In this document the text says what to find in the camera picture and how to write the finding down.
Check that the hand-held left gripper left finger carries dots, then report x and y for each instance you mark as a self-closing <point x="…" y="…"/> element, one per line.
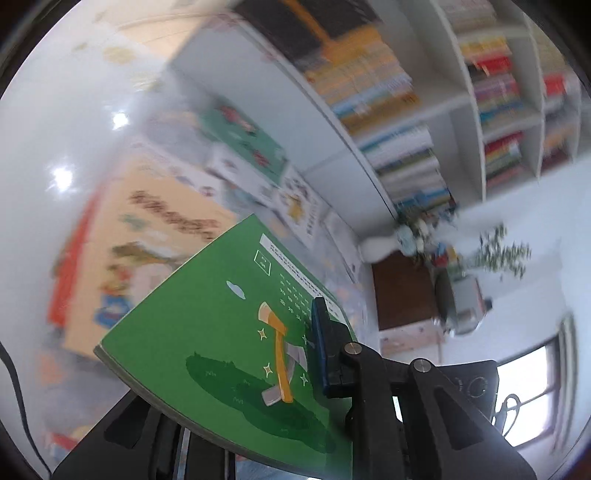
<point x="157" y="429"/>

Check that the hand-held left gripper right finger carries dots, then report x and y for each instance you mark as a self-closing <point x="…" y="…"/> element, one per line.
<point x="321" y="350"/>

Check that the green axe-print book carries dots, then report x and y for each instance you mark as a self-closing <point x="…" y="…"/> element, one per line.
<point x="207" y="323"/>

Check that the cream yellow large book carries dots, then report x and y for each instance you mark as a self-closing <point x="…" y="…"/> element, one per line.
<point x="152" y="240"/>

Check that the rows of shelved books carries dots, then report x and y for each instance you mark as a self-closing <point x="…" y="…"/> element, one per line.
<point x="369" y="78"/>

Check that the window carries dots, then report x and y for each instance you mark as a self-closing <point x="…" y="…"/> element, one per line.
<point x="531" y="378"/>

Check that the grey bin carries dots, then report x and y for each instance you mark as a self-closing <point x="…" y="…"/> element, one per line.
<point x="461" y="304"/>

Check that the brown wooden cabinet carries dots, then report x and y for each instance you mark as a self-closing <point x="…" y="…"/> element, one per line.
<point x="401" y="295"/>

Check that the white vase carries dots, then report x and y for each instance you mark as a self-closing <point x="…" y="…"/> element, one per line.
<point x="376" y="249"/>

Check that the small colourful boxes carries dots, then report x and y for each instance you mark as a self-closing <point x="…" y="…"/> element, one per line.
<point x="445" y="256"/>

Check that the green leafy plant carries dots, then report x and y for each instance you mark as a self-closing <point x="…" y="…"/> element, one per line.
<point x="501" y="254"/>

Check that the white book brown figure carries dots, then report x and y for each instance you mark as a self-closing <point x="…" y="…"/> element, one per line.
<point x="295" y="207"/>

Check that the white book red emblem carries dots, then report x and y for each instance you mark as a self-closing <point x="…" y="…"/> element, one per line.
<point x="240" y="175"/>

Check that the green girl-print book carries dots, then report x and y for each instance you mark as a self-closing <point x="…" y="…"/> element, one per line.
<point x="240" y="134"/>

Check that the white bookshelf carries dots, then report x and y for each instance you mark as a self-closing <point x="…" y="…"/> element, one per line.
<point x="415" y="110"/>

